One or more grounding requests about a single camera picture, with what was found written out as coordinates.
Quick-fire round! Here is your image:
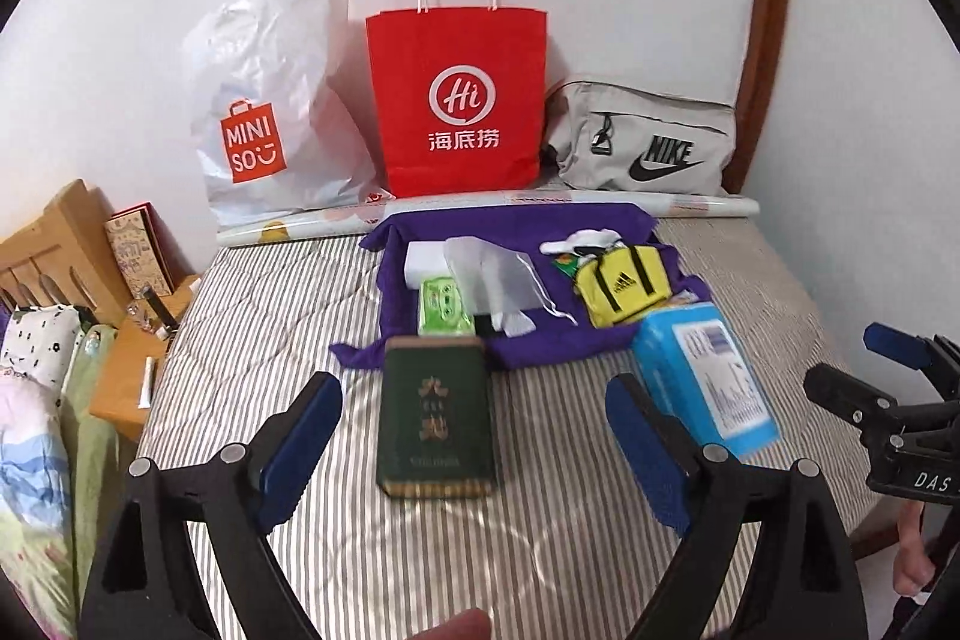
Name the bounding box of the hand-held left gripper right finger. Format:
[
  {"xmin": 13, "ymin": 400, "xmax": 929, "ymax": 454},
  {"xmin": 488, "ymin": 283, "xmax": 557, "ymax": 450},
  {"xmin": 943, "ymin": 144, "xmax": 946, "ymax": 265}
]
[{"xmin": 604, "ymin": 372, "xmax": 860, "ymax": 640}]

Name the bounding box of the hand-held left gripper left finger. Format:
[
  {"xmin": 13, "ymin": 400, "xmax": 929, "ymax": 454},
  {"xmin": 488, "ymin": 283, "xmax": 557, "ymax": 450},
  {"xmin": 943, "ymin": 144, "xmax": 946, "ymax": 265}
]
[{"xmin": 79, "ymin": 372, "xmax": 344, "ymax": 640}]

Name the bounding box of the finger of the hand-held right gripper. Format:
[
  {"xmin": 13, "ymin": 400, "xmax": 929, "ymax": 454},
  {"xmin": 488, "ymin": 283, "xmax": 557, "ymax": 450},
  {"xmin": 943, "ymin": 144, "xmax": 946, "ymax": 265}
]
[
  {"xmin": 804, "ymin": 364, "xmax": 912, "ymax": 446},
  {"xmin": 862, "ymin": 323, "xmax": 960, "ymax": 408}
]

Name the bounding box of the yellow mini bag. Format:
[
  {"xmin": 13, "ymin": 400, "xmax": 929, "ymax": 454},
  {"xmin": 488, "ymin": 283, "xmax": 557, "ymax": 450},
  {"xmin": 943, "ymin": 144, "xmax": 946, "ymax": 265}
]
[{"xmin": 574, "ymin": 245, "xmax": 672, "ymax": 330}]

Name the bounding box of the green tissue pack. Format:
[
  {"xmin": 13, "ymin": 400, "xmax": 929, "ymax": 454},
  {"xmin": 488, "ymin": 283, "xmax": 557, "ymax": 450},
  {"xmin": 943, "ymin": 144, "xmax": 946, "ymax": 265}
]
[{"xmin": 416, "ymin": 276, "xmax": 477, "ymax": 337}]

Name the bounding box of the white fruit print cloth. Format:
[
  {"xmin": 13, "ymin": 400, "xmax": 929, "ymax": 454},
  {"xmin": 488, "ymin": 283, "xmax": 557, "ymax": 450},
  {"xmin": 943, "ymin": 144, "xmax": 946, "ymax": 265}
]
[{"xmin": 540, "ymin": 227, "xmax": 622, "ymax": 257}]

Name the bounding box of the white foam block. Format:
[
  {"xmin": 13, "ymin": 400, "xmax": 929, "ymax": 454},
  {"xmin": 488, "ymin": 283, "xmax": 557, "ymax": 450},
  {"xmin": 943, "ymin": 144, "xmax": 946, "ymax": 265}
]
[{"xmin": 405, "ymin": 241, "xmax": 458, "ymax": 292}]

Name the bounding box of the translucent white drawstring pouch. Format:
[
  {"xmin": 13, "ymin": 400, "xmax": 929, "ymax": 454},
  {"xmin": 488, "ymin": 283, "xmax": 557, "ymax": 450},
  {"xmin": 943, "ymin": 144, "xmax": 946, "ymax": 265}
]
[{"xmin": 444, "ymin": 235, "xmax": 580, "ymax": 337}]

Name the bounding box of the person's right hand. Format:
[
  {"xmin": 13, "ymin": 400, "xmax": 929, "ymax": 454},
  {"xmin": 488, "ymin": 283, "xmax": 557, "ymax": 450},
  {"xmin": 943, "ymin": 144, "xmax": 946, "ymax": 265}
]
[{"xmin": 894, "ymin": 501, "xmax": 938, "ymax": 600}]

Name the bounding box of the person's left hand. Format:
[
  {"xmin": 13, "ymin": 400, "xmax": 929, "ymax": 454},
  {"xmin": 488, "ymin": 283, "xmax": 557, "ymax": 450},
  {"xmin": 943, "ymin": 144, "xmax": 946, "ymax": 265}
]
[{"xmin": 416, "ymin": 608, "xmax": 494, "ymax": 640}]

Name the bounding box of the blue cardboard box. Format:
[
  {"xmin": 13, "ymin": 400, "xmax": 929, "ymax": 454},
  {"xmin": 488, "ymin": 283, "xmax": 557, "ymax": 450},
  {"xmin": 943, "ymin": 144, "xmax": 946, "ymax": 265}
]
[{"xmin": 630, "ymin": 301, "xmax": 781, "ymax": 459}]

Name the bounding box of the dark green tin box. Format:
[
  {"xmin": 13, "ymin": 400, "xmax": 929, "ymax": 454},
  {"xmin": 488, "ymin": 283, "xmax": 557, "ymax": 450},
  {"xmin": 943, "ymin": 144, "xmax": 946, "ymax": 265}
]
[{"xmin": 375, "ymin": 335, "xmax": 497, "ymax": 501}]

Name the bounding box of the purple cloth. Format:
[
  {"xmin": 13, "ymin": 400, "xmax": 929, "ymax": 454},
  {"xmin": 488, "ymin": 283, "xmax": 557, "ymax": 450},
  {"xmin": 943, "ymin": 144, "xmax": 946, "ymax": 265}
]
[{"xmin": 330, "ymin": 201, "xmax": 725, "ymax": 372}]

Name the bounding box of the wooden nightstand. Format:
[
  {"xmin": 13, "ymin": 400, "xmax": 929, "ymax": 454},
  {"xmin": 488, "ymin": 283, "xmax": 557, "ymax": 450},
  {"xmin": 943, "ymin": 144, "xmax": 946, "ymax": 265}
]
[{"xmin": 88, "ymin": 272, "xmax": 203, "ymax": 442}]

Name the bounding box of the black stand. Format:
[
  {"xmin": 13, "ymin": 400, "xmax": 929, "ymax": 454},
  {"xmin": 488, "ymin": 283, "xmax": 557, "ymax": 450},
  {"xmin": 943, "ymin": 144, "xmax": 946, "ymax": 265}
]
[{"xmin": 142, "ymin": 286, "xmax": 175, "ymax": 330}]

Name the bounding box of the light green sheet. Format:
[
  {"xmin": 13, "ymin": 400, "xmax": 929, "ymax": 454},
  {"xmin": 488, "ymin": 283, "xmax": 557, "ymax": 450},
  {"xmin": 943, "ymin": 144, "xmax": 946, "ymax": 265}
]
[{"xmin": 60, "ymin": 325, "xmax": 121, "ymax": 536}]

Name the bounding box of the rolled printed paper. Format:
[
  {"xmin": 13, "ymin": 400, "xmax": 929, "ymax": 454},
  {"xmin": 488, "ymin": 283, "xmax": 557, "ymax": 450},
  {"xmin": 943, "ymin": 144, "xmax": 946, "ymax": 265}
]
[{"xmin": 216, "ymin": 190, "xmax": 760, "ymax": 250}]

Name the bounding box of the patterned book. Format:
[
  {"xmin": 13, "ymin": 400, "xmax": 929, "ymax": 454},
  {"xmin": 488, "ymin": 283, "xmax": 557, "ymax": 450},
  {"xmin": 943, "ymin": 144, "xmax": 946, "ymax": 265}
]
[{"xmin": 103, "ymin": 203, "xmax": 177, "ymax": 300}]

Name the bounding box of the colourful printed blanket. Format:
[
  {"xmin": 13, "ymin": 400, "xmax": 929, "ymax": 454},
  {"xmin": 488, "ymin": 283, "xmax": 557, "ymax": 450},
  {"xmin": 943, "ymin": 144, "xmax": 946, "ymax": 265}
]
[{"xmin": 0, "ymin": 377, "xmax": 76, "ymax": 640}]

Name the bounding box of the white floral pillow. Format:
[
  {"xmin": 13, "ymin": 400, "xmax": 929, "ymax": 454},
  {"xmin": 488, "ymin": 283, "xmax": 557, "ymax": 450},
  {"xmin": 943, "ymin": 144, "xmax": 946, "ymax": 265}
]
[{"xmin": 0, "ymin": 304, "xmax": 83, "ymax": 390}]

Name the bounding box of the wooden headboard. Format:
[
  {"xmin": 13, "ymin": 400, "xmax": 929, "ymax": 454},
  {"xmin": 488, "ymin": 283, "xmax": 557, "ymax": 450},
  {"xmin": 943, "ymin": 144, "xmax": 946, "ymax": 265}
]
[{"xmin": 0, "ymin": 179, "xmax": 128, "ymax": 326}]

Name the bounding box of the grey fabric pouch bag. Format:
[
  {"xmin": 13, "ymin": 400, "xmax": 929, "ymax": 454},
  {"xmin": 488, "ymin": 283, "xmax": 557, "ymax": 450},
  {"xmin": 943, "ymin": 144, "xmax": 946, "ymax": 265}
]
[{"xmin": 541, "ymin": 80, "xmax": 737, "ymax": 196}]

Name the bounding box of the white plastic shopping bag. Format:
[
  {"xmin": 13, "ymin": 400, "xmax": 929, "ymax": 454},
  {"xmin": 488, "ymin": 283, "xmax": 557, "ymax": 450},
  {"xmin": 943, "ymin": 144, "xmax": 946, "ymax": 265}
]
[{"xmin": 184, "ymin": 0, "xmax": 387, "ymax": 227}]

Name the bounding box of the red paper bag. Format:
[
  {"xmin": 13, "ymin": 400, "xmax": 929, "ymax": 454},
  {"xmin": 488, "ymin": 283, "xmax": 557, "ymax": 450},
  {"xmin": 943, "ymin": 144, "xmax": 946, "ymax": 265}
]
[{"xmin": 365, "ymin": 0, "xmax": 550, "ymax": 199}]

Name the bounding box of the brown wooden door frame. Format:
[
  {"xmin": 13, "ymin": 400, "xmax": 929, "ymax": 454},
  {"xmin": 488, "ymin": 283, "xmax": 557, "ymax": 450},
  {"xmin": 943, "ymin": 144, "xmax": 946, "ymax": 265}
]
[{"xmin": 731, "ymin": 0, "xmax": 792, "ymax": 195}]

